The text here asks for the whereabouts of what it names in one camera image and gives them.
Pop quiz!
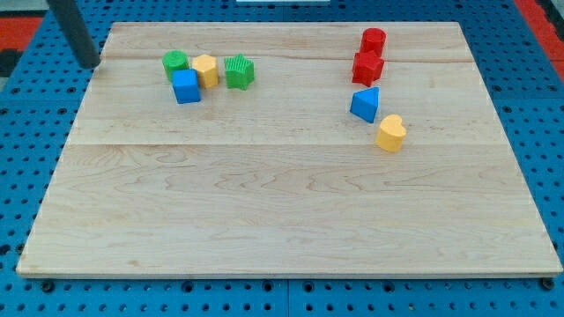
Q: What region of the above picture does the red star block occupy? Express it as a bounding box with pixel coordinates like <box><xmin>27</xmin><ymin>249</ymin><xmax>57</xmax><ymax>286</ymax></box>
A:
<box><xmin>352</xmin><ymin>51</ymin><xmax>385</xmax><ymax>87</ymax></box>

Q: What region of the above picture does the blue triangle block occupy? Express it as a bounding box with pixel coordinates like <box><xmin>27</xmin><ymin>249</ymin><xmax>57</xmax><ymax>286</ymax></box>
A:
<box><xmin>350</xmin><ymin>87</ymin><xmax>380</xmax><ymax>123</ymax></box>

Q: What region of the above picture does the red cylinder block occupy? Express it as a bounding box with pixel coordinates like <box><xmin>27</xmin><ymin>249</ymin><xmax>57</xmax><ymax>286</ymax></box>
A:
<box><xmin>360</xmin><ymin>27</ymin><xmax>387</xmax><ymax>57</ymax></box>

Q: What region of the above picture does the light wooden board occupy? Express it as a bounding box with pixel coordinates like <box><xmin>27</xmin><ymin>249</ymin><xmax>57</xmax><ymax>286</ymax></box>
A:
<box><xmin>17</xmin><ymin>22</ymin><xmax>562</xmax><ymax>279</ymax></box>

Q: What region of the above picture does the yellow hexagon block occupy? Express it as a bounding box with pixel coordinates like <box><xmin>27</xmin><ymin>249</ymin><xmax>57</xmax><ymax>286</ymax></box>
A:
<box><xmin>192</xmin><ymin>55</ymin><xmax>219</xmax><ymax>89</ymax></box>

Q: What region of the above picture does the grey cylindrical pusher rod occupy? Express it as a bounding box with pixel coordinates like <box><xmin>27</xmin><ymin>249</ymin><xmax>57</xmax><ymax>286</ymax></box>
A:
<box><xmin>47</xmin><ymin>0</ymin><xmax>100</xmax><ymax>69</ymax></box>

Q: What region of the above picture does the green star block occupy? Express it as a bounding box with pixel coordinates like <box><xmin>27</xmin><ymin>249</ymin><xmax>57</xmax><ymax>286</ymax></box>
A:
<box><xmin>224</xmin><ymin>54</ymin><xmax>255</xmax><ymax>91</ymax></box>

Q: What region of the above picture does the green cylinder block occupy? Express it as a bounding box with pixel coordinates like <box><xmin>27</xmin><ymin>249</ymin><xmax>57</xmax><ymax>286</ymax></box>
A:
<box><xmin>161</xmin><ymin>50</ymin><xmax>189</xmax><ymax>82</ymax></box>

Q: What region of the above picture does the blue cube block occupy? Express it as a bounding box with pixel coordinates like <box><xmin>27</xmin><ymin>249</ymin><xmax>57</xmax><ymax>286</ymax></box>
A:
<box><xmin>172</xmin><ymin>69</ymin><xmax>201</xmax><ymax>104</ymax></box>

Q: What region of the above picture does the yellow heart block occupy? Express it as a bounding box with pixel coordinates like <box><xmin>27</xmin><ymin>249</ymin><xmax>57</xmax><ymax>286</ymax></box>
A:
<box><xmin>375</xmin><ymin>114</ymin><xmax>406</xmax><ymax>152</ymax></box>

